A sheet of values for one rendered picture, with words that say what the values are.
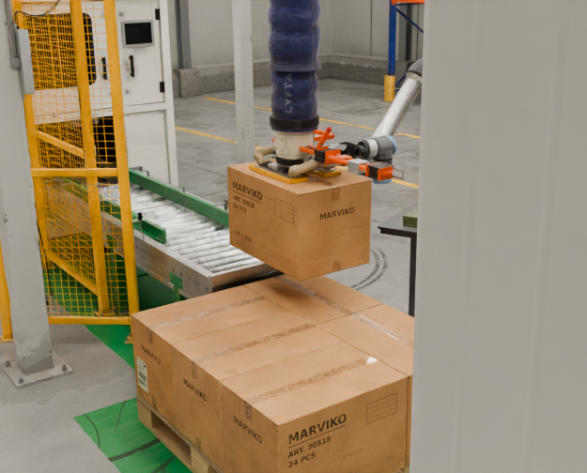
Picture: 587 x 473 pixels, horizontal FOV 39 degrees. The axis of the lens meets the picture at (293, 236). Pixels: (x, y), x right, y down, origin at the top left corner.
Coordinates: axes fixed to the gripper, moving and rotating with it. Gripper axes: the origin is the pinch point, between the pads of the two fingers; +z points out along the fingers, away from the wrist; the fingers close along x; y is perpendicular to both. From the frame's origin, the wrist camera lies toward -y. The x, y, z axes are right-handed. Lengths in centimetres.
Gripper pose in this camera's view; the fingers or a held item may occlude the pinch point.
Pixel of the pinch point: (331, 156)
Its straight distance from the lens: 363.6
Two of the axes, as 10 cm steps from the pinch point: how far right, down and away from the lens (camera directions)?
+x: -0.2, -9.5, -3.1
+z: -8.1, 1.9, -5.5
